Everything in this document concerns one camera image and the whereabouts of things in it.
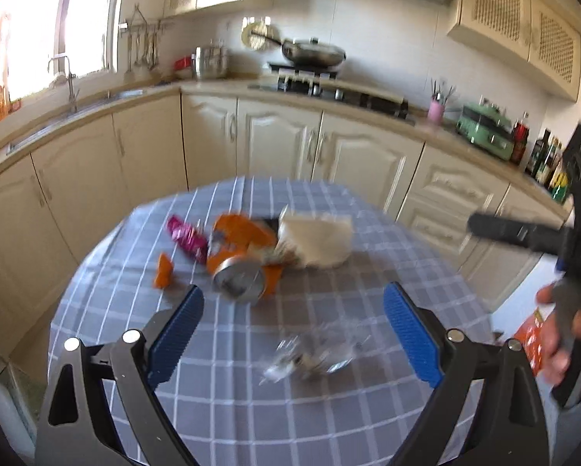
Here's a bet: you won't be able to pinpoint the green electric cooker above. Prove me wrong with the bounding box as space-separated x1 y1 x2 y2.
456 102 517 161

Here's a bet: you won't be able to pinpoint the purple foil wrapper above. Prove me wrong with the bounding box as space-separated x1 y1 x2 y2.
166 214 210 264

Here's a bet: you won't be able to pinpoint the crushed orange can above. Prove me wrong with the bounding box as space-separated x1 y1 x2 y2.
207 212 284 304

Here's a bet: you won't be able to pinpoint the small orange wrapper scrap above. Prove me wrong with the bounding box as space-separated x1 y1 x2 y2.
154 252 175 289

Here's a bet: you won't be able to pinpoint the steel kitchen faucet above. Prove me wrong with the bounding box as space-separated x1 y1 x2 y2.
48 54 80 113

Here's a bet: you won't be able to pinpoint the cream lower kitchen cabinets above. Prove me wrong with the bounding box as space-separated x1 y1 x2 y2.
0 82 578 366

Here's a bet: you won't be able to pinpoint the round table, grey checked cloth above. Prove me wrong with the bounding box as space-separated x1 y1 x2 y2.
48 175 496 466

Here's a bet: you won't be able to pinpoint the black gas stove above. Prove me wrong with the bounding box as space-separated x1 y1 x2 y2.
249 75 410 120

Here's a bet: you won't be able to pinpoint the green glass bottle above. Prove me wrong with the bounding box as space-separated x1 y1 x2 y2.
547 138 571 203

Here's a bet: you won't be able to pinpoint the large orange printed bag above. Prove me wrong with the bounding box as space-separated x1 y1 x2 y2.
513 311 556 377

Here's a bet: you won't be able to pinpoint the cream colander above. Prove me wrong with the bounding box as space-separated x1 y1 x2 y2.
241 16 274 52

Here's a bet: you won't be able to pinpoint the clear plastic wrapper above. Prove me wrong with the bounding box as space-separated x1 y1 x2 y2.
261 323 367 384

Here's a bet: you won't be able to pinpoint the sliding kitchen window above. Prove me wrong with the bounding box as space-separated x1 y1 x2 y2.
0 0 127 125

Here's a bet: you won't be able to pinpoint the dark sauce bottle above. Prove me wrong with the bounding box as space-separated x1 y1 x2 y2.
527 129 551 183

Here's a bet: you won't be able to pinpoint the black wok with lid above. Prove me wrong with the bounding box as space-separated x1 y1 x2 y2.
251 31 348 68

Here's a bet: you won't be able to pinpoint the orange bottle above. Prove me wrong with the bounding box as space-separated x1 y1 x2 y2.
0 14 22 125

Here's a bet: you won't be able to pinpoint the person's right hand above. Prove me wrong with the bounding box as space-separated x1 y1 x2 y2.
535 282 581 385

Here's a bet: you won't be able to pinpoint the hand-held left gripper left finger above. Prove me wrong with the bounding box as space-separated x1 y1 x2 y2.
35 283 205 466

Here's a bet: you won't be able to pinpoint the metal utensil rack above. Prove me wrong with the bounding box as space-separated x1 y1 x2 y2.
118 5 175 33

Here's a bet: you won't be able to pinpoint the steel steamer pot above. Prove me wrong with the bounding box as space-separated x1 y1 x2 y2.
193 41 233 80

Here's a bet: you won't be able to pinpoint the white paper packet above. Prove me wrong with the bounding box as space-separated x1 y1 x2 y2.
277 205 354 269

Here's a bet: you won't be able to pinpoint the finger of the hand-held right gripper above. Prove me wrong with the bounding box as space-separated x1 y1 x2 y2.
467 210 575 256

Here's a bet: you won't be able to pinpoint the pink utensil holder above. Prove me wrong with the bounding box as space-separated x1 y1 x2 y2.
426 78 459 125

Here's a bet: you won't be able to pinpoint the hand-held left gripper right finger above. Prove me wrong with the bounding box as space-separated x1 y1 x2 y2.
383 281 556 466

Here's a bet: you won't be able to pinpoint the steel double sink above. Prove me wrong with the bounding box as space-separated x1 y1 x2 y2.
6 88 146 155

